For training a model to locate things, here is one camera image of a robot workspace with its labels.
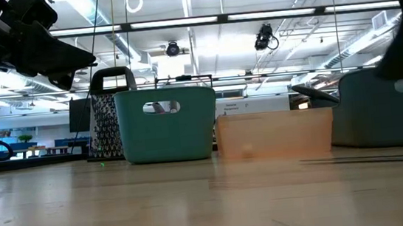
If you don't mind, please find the black monitor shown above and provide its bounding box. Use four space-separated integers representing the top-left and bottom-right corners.
66 97 95 134

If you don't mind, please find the wooden bench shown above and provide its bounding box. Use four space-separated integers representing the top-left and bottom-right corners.
10 142 72 161

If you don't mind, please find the blue shelf unit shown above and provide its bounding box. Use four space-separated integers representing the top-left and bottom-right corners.
0 125 39 152

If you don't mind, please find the black crossbar with light strips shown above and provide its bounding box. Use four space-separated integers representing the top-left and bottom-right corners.
48 0 402 42

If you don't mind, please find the teal plastic bin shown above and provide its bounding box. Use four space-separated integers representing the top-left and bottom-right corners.
113 81 223 169

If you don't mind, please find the white sign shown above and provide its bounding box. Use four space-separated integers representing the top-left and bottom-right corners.
216 93 291 119

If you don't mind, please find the blue-grey plastic bin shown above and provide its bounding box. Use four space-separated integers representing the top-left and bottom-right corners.
325 66 403 154

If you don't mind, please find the black hanging cable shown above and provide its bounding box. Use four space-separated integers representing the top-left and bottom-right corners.
75 0 111 103

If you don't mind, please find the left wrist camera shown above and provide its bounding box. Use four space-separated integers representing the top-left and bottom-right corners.
8 0 60 34

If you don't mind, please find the steel box grater black handle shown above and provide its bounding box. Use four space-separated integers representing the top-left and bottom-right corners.
78 64 144 164

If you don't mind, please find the black ceiling camera with cable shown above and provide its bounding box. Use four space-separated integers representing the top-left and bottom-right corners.
252 22 280 52

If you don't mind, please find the white hanging ring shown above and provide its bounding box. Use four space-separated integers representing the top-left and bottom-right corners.
125 0 145 14

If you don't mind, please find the round black ceiling camera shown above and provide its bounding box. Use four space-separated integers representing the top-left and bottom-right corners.
165 40 181 58

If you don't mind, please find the thin black metal frame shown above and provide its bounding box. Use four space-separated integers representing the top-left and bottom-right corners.
155 72 215 94

